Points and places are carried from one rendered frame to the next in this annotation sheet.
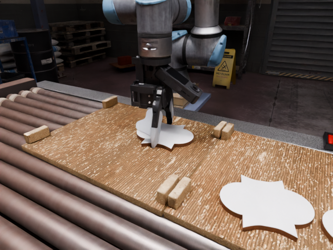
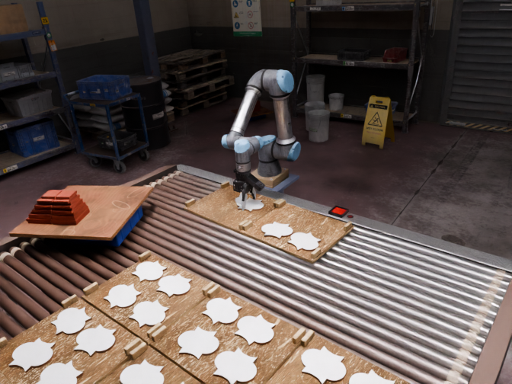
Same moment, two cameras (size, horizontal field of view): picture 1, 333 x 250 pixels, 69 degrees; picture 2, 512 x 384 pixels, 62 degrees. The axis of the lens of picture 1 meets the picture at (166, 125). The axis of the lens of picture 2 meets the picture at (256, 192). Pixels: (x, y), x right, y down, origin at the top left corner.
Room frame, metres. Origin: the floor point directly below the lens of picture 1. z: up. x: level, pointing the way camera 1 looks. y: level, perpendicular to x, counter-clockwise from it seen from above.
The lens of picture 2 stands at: (-1.40, -0.42, 2.02)
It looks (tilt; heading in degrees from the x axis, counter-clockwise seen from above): 27 degrees down; 11
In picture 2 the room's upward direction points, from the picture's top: 4 degrees counter-clockwise
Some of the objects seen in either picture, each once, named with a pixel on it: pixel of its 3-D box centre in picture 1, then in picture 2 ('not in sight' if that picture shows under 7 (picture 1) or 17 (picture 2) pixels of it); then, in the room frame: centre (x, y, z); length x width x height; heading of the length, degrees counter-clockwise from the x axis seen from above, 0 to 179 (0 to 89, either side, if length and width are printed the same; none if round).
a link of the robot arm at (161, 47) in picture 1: (154, 47); (243, 166); (0.56, 0.03, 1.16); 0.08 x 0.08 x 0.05
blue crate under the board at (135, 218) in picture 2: not in sight; (102, 220); (0.29, 0.71, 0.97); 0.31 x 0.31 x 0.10; 1
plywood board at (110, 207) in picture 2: not in sight; (87, 209); (0.30, 0.78, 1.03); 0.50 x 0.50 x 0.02; 1
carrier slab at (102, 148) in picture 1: (131, 139); (234, 206); (0.56, 0.09, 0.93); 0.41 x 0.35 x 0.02; 59
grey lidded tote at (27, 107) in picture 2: not in sight; (29, 102); (3.41, 3.39, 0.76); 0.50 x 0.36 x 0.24; 160
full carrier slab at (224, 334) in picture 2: not in sight; (228, 336); (-0.37, -0.09, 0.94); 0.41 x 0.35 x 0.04; 60
